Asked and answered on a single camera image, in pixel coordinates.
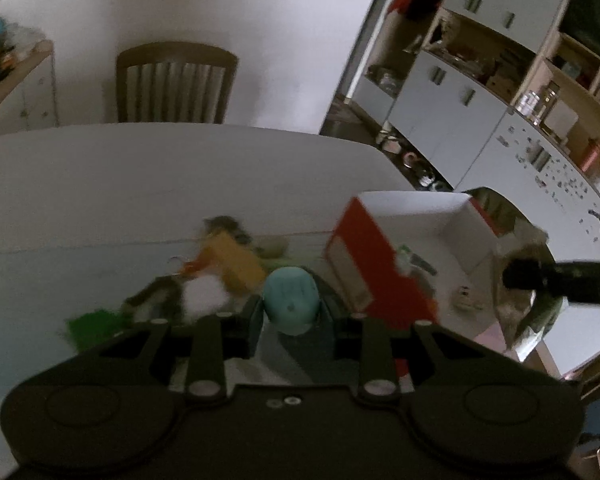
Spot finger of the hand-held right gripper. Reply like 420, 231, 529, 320
502, 258, 600, 306

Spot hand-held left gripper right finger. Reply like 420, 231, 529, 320
315, 280, 501, 407

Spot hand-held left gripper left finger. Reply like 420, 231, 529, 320
80, 296, 264, 404

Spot light blue round toy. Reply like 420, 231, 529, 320
263, 266, 323, 336

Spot silver foil packet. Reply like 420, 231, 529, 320
490, 224, 563, 352

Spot red and white cardboard box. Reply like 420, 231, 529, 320
324, 191, 546, 356

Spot clear bag of dark leaves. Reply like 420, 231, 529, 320
122, 277, 183, 322

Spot white fluffy ball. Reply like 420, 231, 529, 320
182, 275, 231, 317

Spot orange yellow toy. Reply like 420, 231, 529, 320
184, 232, 267, 295

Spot pale green small object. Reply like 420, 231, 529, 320
256, 237, 289, 259

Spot small white printed item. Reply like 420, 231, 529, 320
454, 286, 485, 312

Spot grey crumpled packet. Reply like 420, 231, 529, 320
202, 215, 254, 247

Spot green and white packet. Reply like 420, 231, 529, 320
396, 245, 437, 277

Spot orange bottle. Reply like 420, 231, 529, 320
579, 137, 600, 172

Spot green fuzzy object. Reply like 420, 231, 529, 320
62, 310, 127, 352

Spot metal canisters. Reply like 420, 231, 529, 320
514, 81, 562, 125

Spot dark wooden slatted chair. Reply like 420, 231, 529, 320
115, 42, 240, 124

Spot white wooden sideboard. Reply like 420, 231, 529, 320
0, 40, 60, 138

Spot white wall shelving unit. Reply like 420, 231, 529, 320
320, 0, 600, 246

